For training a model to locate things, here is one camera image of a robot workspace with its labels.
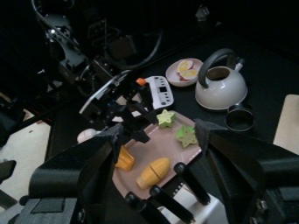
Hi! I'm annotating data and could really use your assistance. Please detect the pink rectangular tray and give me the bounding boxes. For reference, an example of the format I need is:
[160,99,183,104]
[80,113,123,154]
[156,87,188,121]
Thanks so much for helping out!
[112,109,204,201]

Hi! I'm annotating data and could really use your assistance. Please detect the black cup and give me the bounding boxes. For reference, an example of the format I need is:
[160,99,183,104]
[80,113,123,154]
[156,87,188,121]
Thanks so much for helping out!
[224,103,256,132]

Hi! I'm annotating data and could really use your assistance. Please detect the toy boiled egg half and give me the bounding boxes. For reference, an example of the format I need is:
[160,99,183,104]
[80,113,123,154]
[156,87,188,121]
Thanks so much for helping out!
[176,59,194,74]
[179,68,200,81]

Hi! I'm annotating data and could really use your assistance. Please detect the dark green toy starfruit slice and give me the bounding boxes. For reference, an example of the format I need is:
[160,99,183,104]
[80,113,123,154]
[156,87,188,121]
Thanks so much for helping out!
[175,124,200,149]

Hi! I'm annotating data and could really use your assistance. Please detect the black cable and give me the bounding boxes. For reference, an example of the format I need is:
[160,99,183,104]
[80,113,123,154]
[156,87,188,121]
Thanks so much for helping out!
[103,27,164,71]

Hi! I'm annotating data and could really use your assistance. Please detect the white knife block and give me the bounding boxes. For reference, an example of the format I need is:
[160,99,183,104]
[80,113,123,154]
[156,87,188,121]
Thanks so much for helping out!
[155,174,231,224]

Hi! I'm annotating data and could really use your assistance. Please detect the white toy egg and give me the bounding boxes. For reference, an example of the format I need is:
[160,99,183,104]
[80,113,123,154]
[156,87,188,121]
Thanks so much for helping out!
[76,128,99,144]

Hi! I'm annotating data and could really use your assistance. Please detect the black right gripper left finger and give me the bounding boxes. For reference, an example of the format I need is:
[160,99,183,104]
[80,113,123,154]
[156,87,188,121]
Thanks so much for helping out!
[28,123,132,224]

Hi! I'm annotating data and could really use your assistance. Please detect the white toy timer orange knob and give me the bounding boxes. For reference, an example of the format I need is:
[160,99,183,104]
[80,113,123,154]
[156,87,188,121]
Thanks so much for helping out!
[135,75,175,110]

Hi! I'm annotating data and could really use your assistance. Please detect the pink bowl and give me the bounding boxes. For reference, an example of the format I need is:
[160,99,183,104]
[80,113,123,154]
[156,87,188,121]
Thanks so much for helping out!
[164,57,204,88]

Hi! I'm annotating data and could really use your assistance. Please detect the yellow toy corn cob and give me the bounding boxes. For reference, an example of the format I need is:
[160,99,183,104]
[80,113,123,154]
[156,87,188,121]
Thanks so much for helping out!
[135,157,172,190]

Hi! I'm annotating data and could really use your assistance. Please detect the light wooden board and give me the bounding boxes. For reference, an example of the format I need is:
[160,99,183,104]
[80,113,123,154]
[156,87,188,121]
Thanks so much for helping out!
[272,94,299,156]

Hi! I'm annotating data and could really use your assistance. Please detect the orange toy fruit piece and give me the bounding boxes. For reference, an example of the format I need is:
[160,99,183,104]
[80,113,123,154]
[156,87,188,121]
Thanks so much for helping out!
[115,145,136,172]

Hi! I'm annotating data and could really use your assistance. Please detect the light green toy starfruit slice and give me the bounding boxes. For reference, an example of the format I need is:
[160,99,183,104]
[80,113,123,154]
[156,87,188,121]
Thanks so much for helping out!
[155,108,178,129]

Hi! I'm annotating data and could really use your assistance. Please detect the black-handled toy knife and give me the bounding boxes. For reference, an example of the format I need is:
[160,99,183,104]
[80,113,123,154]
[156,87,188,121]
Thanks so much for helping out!
[148,185,196,224]
[172,162,211,207]
[124,191,162,224]

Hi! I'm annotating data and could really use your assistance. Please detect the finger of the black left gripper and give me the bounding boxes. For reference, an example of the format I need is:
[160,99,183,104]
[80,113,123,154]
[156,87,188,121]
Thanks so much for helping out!
[134,83,160,124]
[118,108,152,144]

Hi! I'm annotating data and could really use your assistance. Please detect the white kettle black handle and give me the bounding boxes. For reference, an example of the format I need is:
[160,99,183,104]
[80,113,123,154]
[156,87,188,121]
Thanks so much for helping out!
[194,47,248,112]

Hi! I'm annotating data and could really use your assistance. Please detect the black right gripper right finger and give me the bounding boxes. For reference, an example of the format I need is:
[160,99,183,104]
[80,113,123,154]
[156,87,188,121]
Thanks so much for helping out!
[194,118,299,224]

